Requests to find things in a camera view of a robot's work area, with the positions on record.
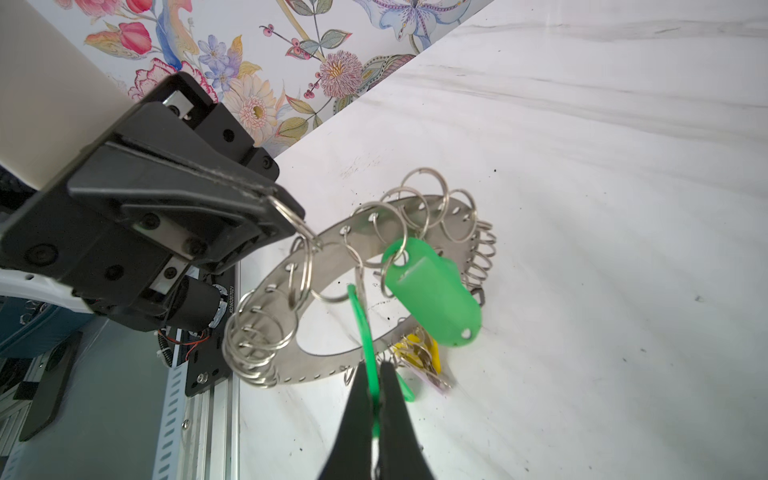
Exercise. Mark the round metal key organizer disc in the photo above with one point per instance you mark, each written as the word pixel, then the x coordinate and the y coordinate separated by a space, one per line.
pixel 262 339

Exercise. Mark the aluminium mounting rail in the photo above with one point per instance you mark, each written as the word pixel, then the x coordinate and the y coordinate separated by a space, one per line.
pixel 199 435

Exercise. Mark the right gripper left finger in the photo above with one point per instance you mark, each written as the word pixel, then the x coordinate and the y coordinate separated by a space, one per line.
pixel 351 455

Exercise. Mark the green key tag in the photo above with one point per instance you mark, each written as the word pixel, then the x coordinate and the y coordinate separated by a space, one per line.
pixel 368 354

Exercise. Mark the yellow key tag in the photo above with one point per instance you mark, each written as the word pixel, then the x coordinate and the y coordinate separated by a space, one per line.
pixel 420 352

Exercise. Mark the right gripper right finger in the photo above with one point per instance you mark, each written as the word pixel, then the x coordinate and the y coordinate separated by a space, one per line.
pixel 400 454

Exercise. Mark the green tag inside disc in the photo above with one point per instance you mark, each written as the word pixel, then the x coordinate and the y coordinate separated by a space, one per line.
pixel 430 288

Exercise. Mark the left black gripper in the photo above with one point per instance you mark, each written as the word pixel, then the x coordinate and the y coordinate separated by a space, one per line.
pixel 176 183

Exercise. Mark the purple key tag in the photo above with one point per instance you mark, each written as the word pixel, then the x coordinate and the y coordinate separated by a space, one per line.
pixel 432 378

